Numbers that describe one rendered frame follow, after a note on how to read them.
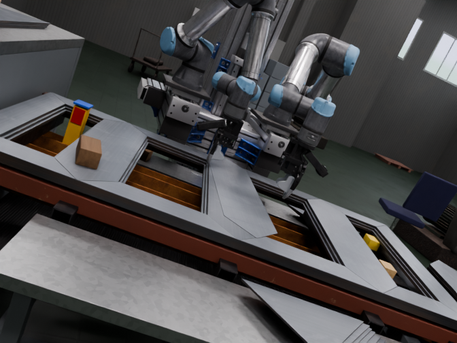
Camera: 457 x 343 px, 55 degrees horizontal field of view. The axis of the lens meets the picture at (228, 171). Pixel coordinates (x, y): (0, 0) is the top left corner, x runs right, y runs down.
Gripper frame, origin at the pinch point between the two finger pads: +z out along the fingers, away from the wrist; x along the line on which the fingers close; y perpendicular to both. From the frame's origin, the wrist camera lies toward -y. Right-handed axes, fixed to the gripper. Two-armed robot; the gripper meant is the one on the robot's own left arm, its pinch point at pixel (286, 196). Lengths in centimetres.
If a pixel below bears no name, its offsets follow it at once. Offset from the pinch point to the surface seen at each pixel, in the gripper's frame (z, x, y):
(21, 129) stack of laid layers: 7, 15, 86
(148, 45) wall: 40, -990, 191
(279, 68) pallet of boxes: -39, -686, -85
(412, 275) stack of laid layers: 7, 10, -50
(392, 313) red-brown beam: 11, 36, -33
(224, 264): 13.1, 39.8, 19.1
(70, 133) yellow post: 14, -19, 80
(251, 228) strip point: 6.1, 26.1, 13.2
